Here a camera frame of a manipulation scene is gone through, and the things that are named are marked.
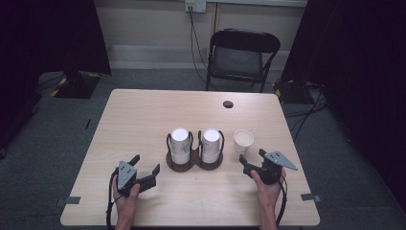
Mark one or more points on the grey tape piece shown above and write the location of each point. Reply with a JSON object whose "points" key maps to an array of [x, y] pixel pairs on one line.
{"points": [[71, 200], [310, 197]]}

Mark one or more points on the stack of white paper cups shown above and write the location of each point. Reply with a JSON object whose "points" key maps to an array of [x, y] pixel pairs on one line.
{"points": [[211, 145], [180, 145]]}

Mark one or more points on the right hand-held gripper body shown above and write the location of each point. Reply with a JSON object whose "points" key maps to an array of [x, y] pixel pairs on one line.
{"points": [[271, 167]]}

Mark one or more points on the single white paper cup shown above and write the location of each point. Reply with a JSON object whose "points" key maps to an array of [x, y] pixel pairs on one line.
{"points": [[243, 140]]}

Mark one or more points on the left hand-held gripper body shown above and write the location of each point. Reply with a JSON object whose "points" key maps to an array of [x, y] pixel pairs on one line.
{"points": [[127, 177]]}

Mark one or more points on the person's left hand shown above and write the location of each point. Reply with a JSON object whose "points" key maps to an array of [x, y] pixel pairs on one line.
{"points": [[126, 206]]}

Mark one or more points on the dark brown double cup holder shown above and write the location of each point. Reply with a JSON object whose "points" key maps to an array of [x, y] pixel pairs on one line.
{"points": [[194, 161]]}

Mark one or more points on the black stand base yellow tape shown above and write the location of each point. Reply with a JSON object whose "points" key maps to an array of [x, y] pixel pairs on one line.
{"points": [[292, 92], [76, 85]]}

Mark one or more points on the person's right hand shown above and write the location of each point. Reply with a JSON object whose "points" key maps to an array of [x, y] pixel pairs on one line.
{"points": [[269, 195]]}

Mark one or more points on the black curtain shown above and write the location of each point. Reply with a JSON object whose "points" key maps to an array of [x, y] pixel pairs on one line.
{"points": [[360, 64], [38, 48]]}

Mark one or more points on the white wall socket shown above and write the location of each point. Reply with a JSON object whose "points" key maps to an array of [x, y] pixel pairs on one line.
{"points": [[195, 5]]}

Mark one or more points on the black round table grommet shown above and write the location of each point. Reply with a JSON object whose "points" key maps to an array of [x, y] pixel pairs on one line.
{"points": [[228, 104]]}

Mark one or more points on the black folding chair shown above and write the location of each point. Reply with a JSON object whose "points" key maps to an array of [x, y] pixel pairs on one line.
{"points": [[237, 60]]}

